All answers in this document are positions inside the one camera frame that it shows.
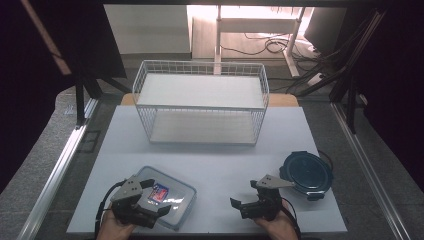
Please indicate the clear rectangular lidded food container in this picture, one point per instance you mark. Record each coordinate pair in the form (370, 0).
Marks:
(178, 196)

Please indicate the person's right hand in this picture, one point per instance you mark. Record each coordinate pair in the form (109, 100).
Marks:
(281, 228)

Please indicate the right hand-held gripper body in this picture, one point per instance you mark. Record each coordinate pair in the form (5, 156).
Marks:
(268, 203)

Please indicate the person's left hand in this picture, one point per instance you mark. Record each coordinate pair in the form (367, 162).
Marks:
(115, 230)

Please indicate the aluminium rail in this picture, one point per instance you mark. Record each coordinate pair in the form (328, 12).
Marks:
(366, 166)
(58, 170)

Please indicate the white cabinet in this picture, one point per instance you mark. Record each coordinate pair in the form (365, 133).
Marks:
(150, 28)

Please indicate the white power strip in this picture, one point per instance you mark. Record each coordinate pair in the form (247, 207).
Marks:
(315, 79)

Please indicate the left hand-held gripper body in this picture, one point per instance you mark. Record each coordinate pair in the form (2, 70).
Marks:
(128, 191)

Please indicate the white desk frame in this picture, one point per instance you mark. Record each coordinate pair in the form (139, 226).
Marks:
(256, 25)

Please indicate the dark round lidded food container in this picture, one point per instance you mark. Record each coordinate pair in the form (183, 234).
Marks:
(306, 173)

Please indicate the white table mat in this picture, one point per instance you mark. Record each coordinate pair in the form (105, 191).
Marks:
(213, 163)

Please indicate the black metal stand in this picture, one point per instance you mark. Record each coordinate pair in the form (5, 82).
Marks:
(80, 100)
(350, 100)

